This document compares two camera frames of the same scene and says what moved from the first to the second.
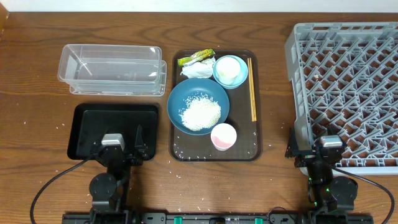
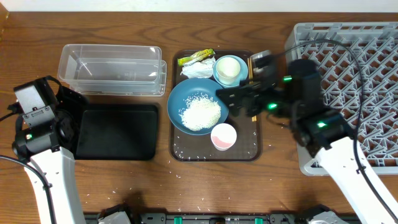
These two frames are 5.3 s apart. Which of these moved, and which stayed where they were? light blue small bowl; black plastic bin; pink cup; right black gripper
Moved: right black gripper
Stayed: black plastic bin; light blue small bowl; pink cup
